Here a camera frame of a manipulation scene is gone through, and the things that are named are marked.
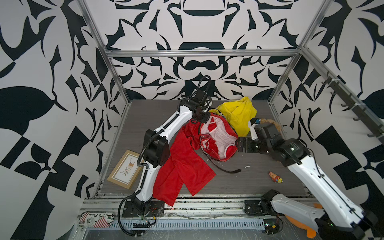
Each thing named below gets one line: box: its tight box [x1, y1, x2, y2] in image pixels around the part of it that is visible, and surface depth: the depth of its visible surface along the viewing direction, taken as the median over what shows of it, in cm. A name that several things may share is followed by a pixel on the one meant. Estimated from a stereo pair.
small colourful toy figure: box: [268, 171, 284, 184], surface depth 83 cm
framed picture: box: [107, 149, 141, 190], surface depth 86 cm
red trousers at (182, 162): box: [152, 113, 239, 207], surface depth 88 cm
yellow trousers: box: [209, 96, 258, 137], surface depth 107 cm
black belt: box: [199, 108, 242, 174], surface depth 87 cm
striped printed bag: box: [79, 211, 115, 228], surface depth 71 cm
